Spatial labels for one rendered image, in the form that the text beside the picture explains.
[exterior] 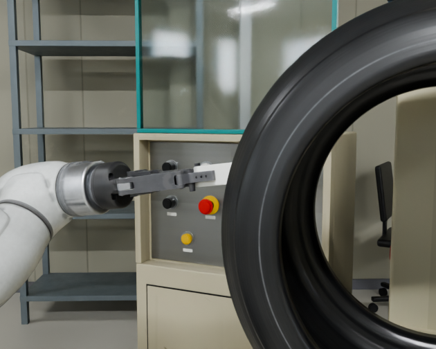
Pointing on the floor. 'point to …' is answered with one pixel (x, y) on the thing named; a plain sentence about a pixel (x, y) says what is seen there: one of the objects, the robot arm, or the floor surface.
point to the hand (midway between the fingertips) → (218, 174)
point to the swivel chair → (383, 172)
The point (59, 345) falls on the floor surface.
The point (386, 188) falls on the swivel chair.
